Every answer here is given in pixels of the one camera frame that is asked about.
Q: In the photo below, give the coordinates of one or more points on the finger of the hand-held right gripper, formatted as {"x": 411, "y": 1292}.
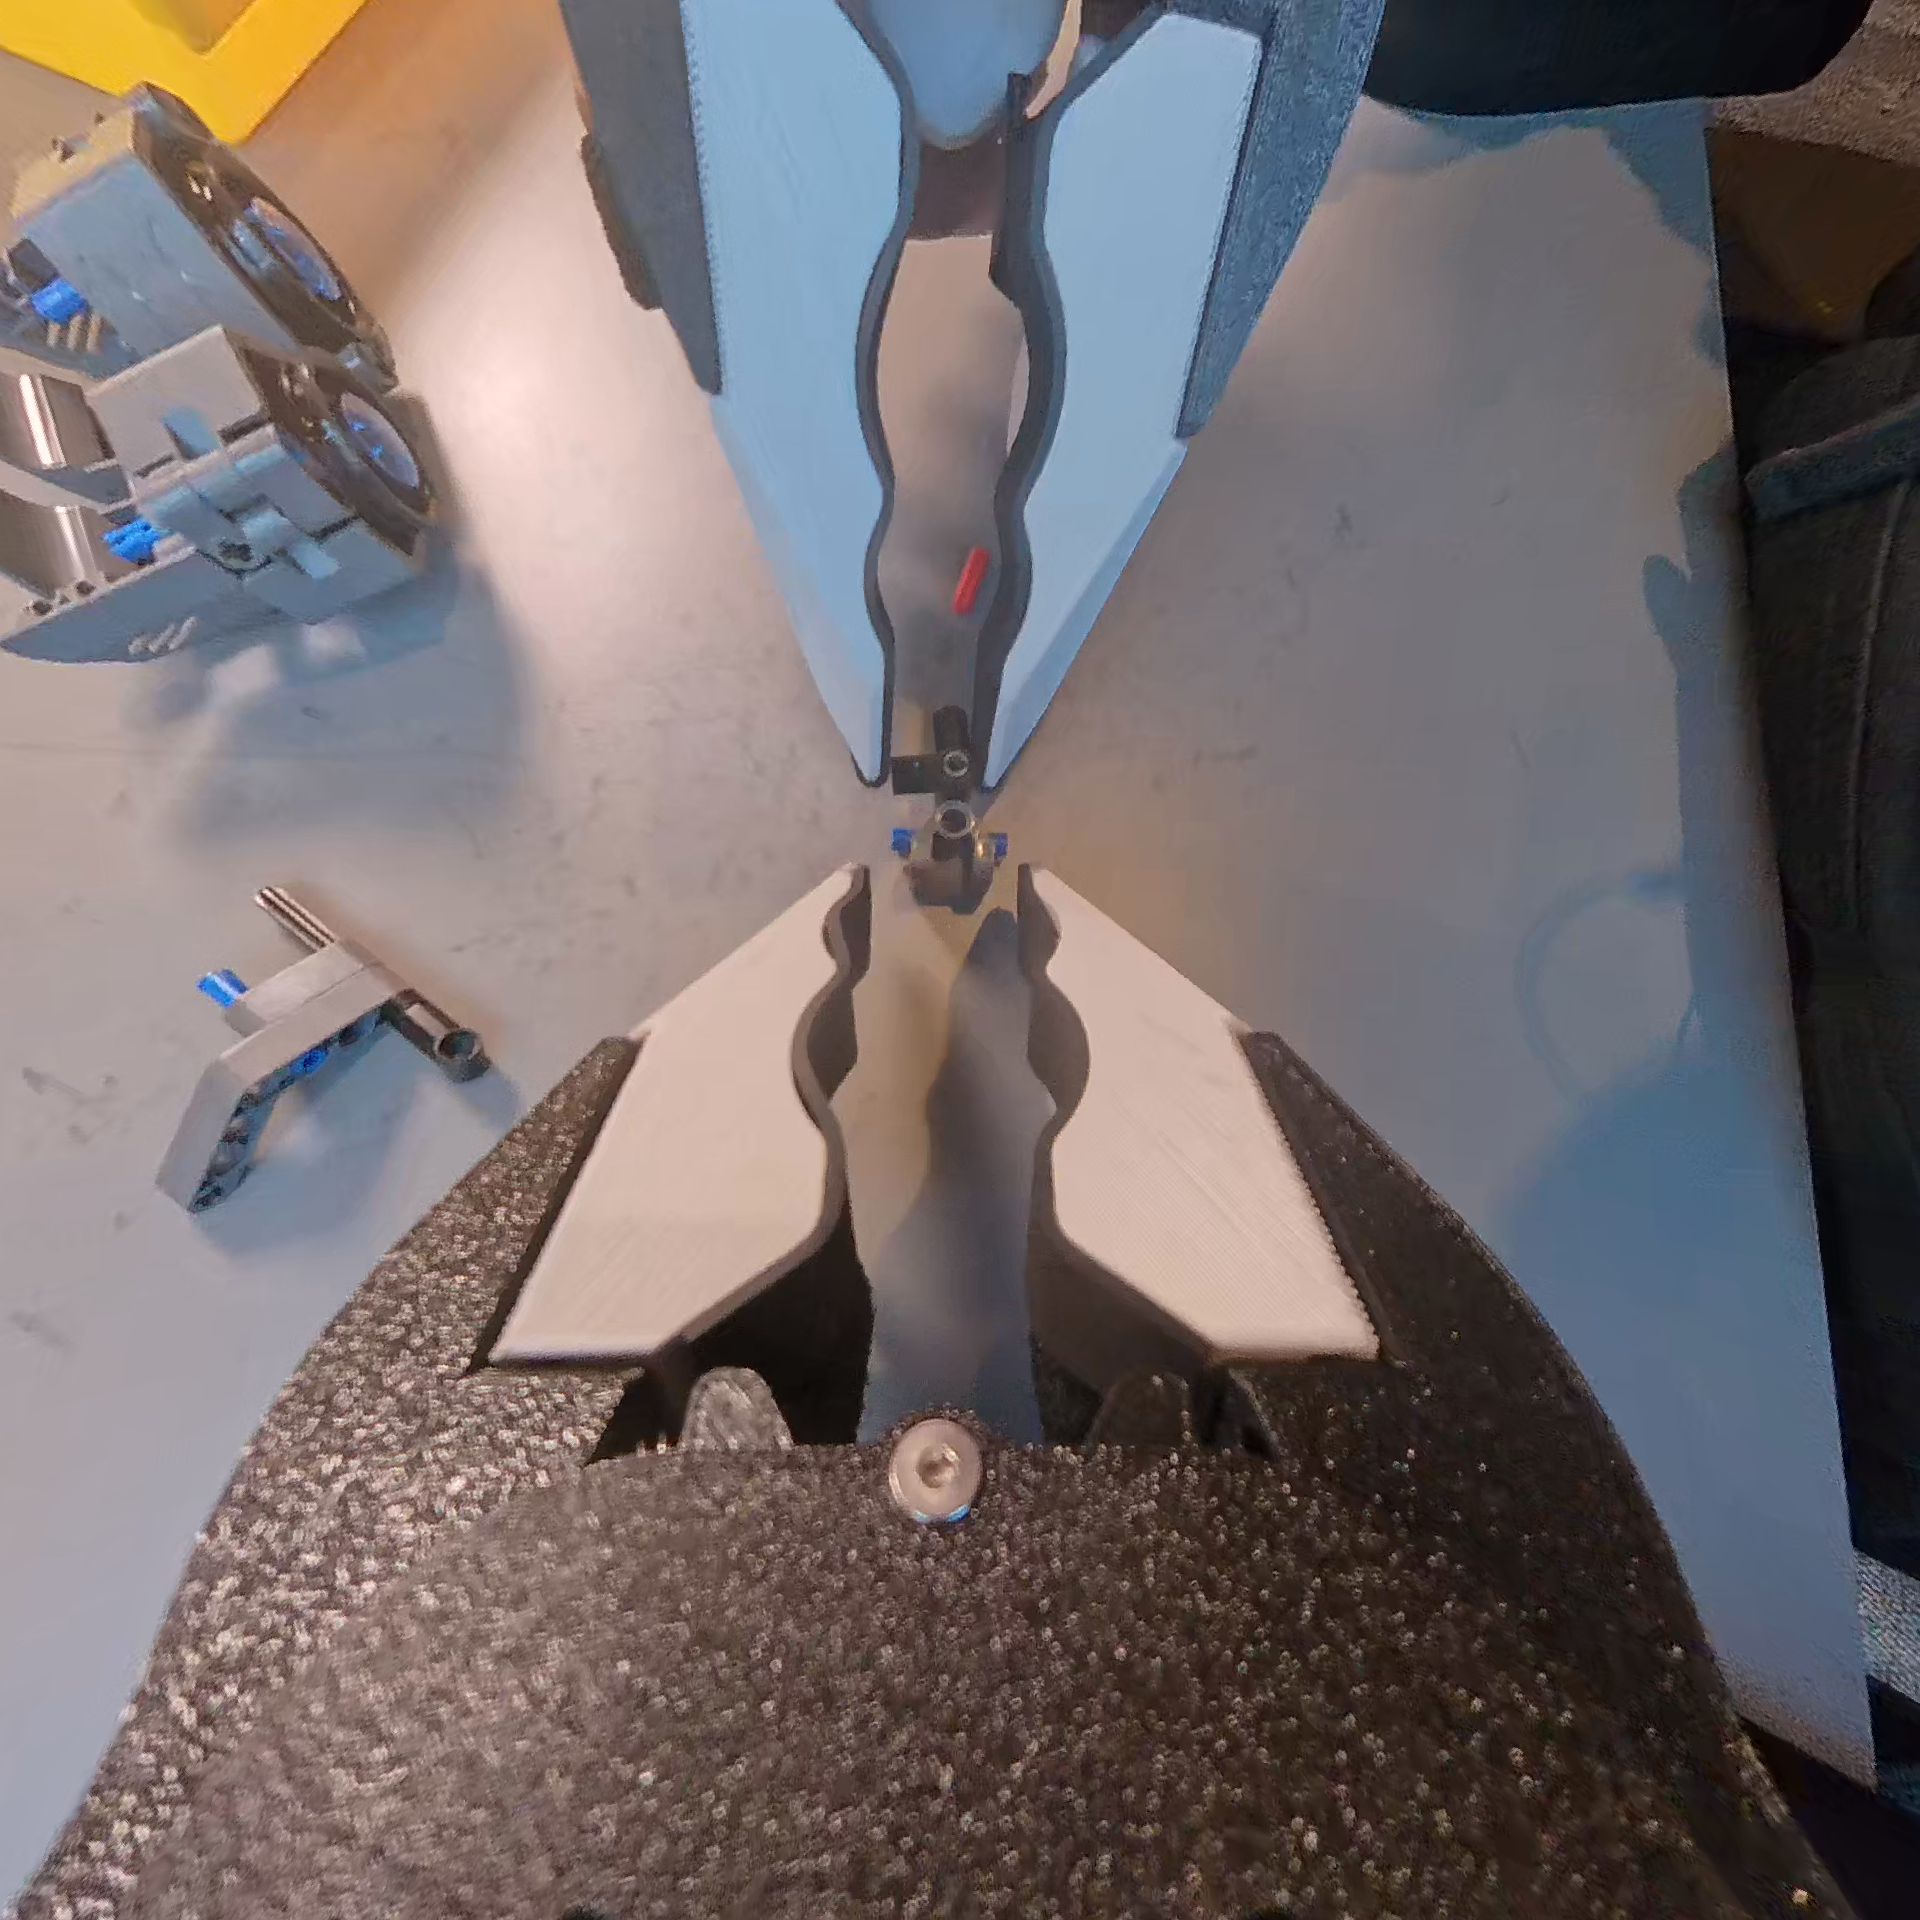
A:
{"x": 794, "y": 300}
{"x": 1142, "y": 300}

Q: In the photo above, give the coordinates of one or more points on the blue-grey cloth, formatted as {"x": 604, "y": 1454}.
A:
{"x": 1890, "y": 1666}

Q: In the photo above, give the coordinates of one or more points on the black connector with blue pins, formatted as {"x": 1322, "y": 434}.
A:
{"x": 927, "y": 772}

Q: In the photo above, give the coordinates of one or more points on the grey desk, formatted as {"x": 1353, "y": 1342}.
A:
{"x": 526, "y": 751}

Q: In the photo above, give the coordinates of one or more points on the red toy pin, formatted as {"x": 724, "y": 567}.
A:
{"x": 974, "y": 579}

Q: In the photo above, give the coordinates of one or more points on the person's right forearm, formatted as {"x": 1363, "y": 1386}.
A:
{"x": 1574, "y": 45}

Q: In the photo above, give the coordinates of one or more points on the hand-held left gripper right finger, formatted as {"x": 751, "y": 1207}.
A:
{"x": 1199, "y": 1187}

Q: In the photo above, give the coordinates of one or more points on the grey twin engine toy assembly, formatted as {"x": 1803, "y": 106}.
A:
{"x": 148, "y": 255}

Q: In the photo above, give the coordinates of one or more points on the large yellow storage bin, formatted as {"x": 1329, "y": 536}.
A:
{"x": 136, "y": 45}

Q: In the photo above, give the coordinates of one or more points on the grey angular connector piece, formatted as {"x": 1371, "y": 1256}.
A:
{"x": 960, "y": 874}

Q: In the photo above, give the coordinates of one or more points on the grey beam with black axle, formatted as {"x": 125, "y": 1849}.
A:
{"x": 285, "y": 1036}

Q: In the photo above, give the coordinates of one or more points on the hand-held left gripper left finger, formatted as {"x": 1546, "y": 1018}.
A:
{"x": 692, "y": 1187}

